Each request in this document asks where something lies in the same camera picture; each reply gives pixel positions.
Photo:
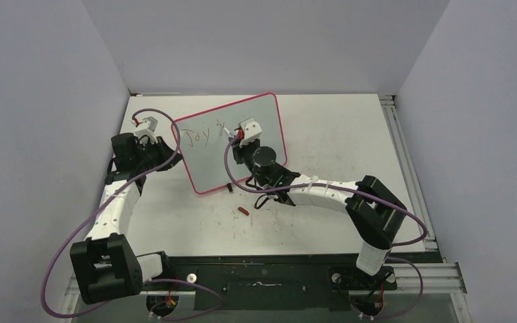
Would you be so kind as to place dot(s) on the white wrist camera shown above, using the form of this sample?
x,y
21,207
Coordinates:
x,y
146,128
248,131

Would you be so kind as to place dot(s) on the right aluminium rail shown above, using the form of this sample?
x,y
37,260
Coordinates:
x,y
409,174

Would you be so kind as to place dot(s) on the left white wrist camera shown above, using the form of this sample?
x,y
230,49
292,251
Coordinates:
x,y
146,128

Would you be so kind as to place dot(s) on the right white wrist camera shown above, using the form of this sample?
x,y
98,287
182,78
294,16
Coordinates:
x,y
248,131

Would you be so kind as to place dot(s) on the white whiteboard marker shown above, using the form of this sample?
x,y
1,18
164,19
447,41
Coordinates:
x,y
228,132

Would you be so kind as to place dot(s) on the red marker cap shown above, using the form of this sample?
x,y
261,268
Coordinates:
x,y
243,211

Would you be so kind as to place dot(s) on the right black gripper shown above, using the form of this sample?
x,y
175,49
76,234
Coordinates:
x,y
239,151

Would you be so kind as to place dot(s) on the pink framed whiteboard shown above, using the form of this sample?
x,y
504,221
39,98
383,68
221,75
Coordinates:
x,y
203,141

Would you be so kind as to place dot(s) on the front aluminium rail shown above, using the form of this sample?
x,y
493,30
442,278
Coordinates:
x,y
432,276

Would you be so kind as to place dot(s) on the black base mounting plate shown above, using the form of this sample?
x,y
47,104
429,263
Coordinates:
x,y
205,297

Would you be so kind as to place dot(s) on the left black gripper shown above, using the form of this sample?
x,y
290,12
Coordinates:
x,y
165,153

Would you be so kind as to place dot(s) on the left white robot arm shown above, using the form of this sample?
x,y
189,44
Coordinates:
x,y
104,263

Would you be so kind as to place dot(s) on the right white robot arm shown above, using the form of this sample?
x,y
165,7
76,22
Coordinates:
x,y
376,213

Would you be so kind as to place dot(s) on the aluminium rail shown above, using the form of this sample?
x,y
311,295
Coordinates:
x,y
432,276
409,174

